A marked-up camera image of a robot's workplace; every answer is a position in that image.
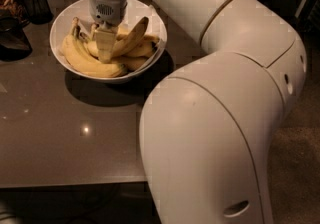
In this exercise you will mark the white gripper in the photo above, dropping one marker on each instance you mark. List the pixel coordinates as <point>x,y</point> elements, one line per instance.
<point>107,10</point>

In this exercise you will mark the curved yellow banana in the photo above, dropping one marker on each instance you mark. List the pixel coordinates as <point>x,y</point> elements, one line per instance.
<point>105,44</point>

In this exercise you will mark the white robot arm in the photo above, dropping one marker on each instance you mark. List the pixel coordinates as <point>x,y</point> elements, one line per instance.
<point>205,129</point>

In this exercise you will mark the upper middle yellow banana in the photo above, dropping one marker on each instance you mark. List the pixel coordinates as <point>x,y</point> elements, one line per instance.
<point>124,32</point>

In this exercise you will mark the front left yellow banana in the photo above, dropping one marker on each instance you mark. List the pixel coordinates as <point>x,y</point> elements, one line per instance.
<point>76,55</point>

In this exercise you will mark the bottom middle yellow banana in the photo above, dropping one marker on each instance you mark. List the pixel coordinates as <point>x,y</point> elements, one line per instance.
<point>131,63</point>

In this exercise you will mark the white bowl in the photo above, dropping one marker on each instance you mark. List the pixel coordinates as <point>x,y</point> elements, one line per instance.
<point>135,11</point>

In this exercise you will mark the right lower yellow banana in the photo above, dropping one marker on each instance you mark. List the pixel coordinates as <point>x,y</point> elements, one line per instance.
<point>145,49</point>

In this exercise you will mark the black mesh pen holder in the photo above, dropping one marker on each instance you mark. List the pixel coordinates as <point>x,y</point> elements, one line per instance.
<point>38,11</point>

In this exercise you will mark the black dark object left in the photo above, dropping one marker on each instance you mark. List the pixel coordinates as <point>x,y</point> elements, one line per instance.
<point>14,44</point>

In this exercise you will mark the brown patterned object corner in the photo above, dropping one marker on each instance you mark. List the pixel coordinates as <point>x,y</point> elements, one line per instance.
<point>16,9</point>

